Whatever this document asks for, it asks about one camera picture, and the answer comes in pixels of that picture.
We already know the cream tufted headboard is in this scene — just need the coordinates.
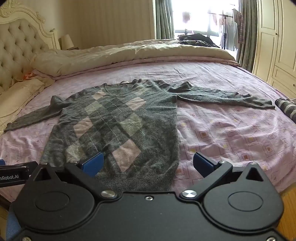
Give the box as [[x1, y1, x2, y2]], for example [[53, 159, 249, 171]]
[[0, 5, 61, 93]]

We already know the dark clothes pile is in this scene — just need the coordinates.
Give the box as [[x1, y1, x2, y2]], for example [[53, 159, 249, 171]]
[[177, 33, 220, 48]]

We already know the dark striped cloth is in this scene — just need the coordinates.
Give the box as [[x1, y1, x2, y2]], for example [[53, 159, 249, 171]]
[[275, 98, 296, 122]]

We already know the green curtain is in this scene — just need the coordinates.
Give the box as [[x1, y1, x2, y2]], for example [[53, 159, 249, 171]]
[[237, 0, 258, 72], [154, 0, 175, 40]]

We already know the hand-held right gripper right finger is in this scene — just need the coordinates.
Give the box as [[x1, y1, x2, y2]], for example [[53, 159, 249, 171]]
[[179, 152, 267, 201]]

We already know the cream wardrobe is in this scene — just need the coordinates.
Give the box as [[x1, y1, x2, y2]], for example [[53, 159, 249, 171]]
[[252, 0, 296, 98]]

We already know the hanging pale shirt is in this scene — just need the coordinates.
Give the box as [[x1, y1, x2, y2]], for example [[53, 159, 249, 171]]
[[220, 21, 238, 51]]

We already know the hanging plaid shirt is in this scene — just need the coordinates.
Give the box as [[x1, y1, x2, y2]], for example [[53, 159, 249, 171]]
[[232, 9, 245, 45]]

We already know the pink patterned bedsheet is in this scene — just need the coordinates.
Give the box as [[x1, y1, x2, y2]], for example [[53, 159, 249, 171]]
[[0, 54, 296, 197]]

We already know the bright window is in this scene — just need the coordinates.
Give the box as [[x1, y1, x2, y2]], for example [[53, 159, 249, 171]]
[[172, 0, 240, 39]]

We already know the cream pillow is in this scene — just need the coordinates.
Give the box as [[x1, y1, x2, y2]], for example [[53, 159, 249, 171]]
[[0, 77, 55, 135]]

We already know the cream bedside lamp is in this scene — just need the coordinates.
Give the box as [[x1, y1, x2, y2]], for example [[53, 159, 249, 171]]
[[60, 34, 74, 49]]

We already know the cream duvet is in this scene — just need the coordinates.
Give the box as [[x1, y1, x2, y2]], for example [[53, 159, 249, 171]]
[[30, 38, 241, 80]]

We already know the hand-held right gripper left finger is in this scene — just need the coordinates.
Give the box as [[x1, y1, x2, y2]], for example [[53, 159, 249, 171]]
[[33, 152, 118, 200]]

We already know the clothes drying rack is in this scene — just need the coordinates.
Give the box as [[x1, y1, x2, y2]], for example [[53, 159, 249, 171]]
[[208, 9, 234, 49]]

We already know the grey argyle sweater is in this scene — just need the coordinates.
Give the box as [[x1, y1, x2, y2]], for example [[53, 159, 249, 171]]
[[3, 78, 276, 193]]

